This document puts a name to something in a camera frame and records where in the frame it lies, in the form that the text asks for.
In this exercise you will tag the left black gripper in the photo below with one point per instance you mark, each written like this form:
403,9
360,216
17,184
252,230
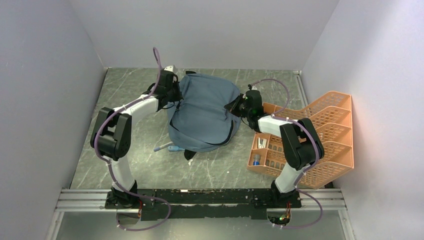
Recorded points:
178,95

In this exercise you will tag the blue-grey backpack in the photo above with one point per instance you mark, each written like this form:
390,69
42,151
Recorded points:
199,122

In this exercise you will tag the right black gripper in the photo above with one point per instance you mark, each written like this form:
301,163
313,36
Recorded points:
231,106

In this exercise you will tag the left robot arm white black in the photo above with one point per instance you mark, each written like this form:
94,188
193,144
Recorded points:
112,134

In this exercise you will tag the blue pen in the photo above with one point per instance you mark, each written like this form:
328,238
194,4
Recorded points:
163,146

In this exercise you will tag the orange plastic desk organizer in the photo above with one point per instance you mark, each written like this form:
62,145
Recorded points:
331,115

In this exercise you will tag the blue-capped item in organizer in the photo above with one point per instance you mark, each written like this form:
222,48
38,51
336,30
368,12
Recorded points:
256,159

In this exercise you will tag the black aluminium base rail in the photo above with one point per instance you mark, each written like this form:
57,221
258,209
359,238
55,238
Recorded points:
253,203

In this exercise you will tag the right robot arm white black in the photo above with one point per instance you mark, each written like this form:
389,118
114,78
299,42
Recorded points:
302,147

